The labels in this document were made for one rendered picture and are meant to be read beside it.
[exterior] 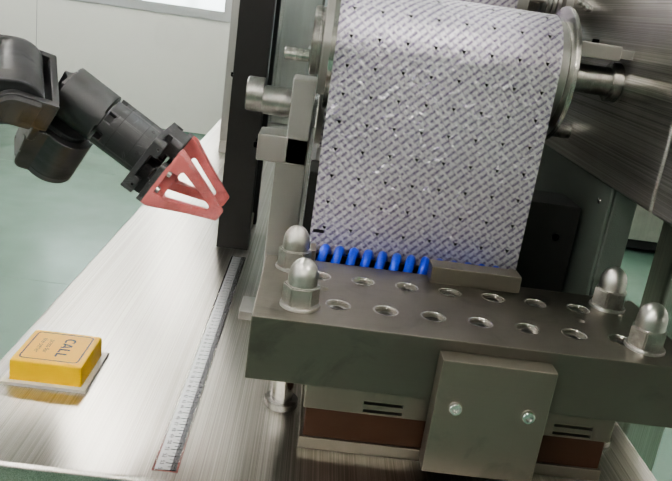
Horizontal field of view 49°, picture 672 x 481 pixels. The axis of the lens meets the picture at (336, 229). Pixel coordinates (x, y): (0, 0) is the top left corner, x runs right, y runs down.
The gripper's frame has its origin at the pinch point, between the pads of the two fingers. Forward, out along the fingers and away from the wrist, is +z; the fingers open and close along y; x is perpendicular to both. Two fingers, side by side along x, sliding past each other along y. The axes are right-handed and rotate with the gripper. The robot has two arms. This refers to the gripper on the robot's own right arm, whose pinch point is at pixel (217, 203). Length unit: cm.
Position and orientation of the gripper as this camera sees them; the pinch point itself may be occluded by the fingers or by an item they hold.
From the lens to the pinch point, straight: 81.7
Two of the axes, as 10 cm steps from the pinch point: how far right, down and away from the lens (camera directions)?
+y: 0.3, 2.9, -9.6
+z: 7.7, 6.0, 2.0
